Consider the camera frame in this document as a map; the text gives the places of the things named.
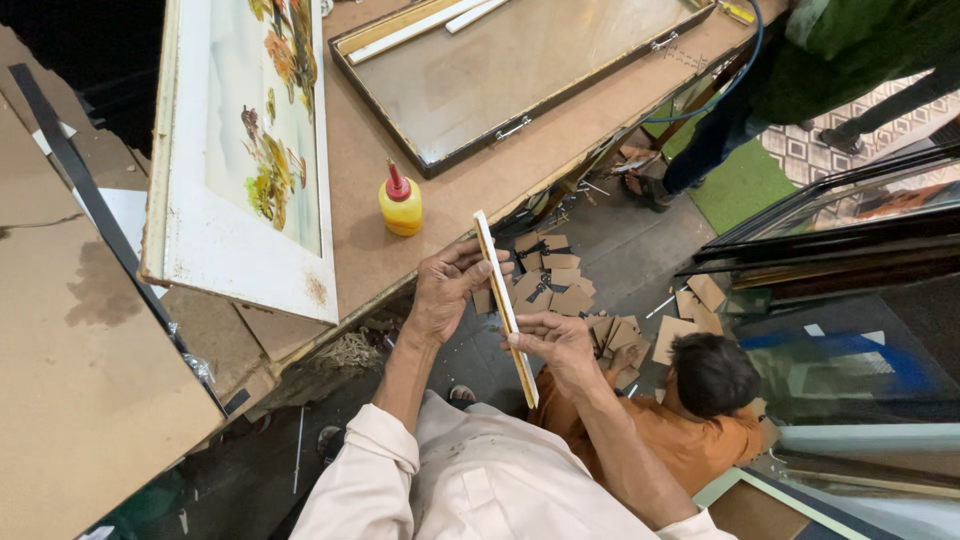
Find brown board in pale frame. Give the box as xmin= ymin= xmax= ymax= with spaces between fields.
xmin=691 ymin=468 xmax=905 ymax=540

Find glass panes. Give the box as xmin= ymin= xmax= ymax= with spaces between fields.
xmin=726 ymin=288 xmax=960 ymax=453

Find blue hose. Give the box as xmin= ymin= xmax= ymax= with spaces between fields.
xmin=643 ymin=0 xmax=765 ymax=126

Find patterned carpet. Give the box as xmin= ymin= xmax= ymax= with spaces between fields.
xmin=757 ymin=69 xmax=960 ymax=190

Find thin white stick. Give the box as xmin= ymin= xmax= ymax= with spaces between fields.
xmin=291 ymin=405 xmax=306 ymax=496

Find white paper sheet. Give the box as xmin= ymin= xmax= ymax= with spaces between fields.
xmin=70 ymin=186 xmax=171 ymax=301

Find large brown cardboard sheet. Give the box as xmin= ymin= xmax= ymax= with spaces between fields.
xmin=0 ymin=90 xmax=226 ymax=540

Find green mat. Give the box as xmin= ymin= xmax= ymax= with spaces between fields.
xmin=643 ymin=96 xmax=801 ymax=237

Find white and gold moulding strip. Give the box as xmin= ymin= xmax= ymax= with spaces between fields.
xmin=471 ymin=210 xmax=541 ymax=411

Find yellow tool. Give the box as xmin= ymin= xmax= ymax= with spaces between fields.
xmin=718 ymin=0 xmax=758 ymax=27

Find person's right hand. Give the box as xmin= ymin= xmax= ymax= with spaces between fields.
xmin=500 ymin=310 xmax=603 ymax=401

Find black strip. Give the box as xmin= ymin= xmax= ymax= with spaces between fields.
xmin=7 ymin=63 xmax=252 ymax=419

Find yellow glue bottle red cap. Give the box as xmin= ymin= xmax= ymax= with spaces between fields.
xmin=377 ymin=158 xmax=424 ymax=239

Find white framed floral painting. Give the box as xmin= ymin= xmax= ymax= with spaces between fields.
xmin=141 ymin=0 xmax=340 ymax=326

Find stack of dark frames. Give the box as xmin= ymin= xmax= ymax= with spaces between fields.
xmin=677 ymin=141 xmax=960 ymax=303

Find short white moulding piece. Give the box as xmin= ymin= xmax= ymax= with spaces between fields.
xmin=444 ymin=0 xmax=511 ymax=35

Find dark picture frame with glass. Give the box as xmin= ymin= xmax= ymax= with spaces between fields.
xmin=327 ymin=0 xmax=718 ymax=180

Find person's white garment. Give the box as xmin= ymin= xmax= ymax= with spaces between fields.
xmin=288 ymin=390 xmax=740 ymax=540

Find long white moulding piece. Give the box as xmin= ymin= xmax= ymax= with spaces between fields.
xmin=345 ymin=0 xmax=490 ymax=66

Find person's left hand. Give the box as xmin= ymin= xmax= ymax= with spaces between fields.
xmin=408 ymin=238 xmax=519 ymax=348

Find heap of brown cardboard backings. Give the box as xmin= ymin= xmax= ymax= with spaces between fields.
xmin=471 ymin=231 xmax=729 ymax=393

